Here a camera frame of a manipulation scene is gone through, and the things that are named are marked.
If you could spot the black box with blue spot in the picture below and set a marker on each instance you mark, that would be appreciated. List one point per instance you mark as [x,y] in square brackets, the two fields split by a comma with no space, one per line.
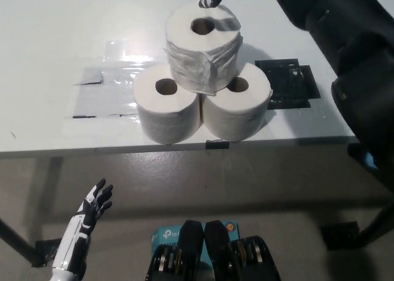
[357,154]

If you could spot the black slanted table leg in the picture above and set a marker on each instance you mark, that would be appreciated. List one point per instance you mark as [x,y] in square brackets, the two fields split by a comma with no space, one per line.
[18,241]

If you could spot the teal tp-link box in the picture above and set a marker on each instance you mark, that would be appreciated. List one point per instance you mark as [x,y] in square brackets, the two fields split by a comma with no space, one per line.
[166,234]

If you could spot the small black tape piece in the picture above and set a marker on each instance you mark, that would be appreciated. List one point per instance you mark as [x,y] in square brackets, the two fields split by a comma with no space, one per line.
[217,144]

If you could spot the black robot body blocks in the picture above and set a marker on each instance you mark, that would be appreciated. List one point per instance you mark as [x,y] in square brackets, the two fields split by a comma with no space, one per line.
[191,262]

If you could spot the black floor tape patch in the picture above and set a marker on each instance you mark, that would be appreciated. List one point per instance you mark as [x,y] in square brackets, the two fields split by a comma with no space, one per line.
[46,251]
[338,234]

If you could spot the wrinkled white toilet paper roll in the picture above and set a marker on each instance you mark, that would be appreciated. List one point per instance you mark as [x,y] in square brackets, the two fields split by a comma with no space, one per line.
[191,62]

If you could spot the grey tape patch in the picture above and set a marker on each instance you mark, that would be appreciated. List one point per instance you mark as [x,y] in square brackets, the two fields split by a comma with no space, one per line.
[101,99]

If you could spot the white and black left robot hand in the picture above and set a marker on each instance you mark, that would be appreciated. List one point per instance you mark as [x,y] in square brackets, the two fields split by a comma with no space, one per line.
[83,222]

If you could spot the black square tape mark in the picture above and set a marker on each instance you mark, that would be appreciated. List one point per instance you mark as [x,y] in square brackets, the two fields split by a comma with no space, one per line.
[289,83]

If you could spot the smooth white toilet paper roll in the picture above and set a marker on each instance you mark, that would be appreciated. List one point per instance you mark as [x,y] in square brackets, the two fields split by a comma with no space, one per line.
[234,117]
[166,120]

